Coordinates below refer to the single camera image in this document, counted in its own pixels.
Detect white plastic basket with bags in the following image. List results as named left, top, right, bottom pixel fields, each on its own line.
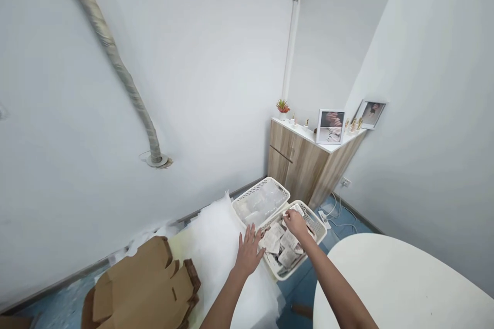
left=231, top=176, right=291, bottom=229

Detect wrapped grey pipe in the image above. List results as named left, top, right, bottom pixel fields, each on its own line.
left=57, top=0, right=171, bottom=169

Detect wooden cabinet with white top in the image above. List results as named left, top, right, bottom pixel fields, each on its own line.
left=267, top=116, right=368, bottom=210

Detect stack of flat cardboard boxes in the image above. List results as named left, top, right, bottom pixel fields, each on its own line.
left=81, top=235, right=201, bottom=329

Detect person's right hand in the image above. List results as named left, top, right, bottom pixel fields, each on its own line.
left=281, top=208, right=314, bottom=245

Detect grey picture frame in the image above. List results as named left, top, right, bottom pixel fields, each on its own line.
left=354, top=99, right=388, bottom=131

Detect white wall conduit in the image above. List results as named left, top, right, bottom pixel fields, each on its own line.
left=274, top=0, right=309, bottom=103

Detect white cables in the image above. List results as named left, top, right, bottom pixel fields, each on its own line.
left=324, top=190, right=383, bottom=234

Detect white round table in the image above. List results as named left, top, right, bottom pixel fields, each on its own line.
left=312, top=233, right=494, bottom=329

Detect white picture frame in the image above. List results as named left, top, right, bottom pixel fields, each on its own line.
left=315, top=108, right=346, bottom=146

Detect white plastic basket with sachets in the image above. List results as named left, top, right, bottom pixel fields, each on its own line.
left=257, top=200, right=328, bottom=282

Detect stack of white foam sheets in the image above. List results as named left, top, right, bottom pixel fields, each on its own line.
left=127, top=189, right=288, bottom=329

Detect pile of clear plastic bags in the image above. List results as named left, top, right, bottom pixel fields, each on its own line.
left=235, top=183, right=288, bottom=226

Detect person's left hand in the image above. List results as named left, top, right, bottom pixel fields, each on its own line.
left=236, top=223, right=266, bottom=278

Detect pile of white sachets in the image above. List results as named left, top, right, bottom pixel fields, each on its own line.
left=257, top=207, right=318, bottom=274

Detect small potted plant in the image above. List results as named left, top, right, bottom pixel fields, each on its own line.
left=275, top=98, right=291, bottom=121

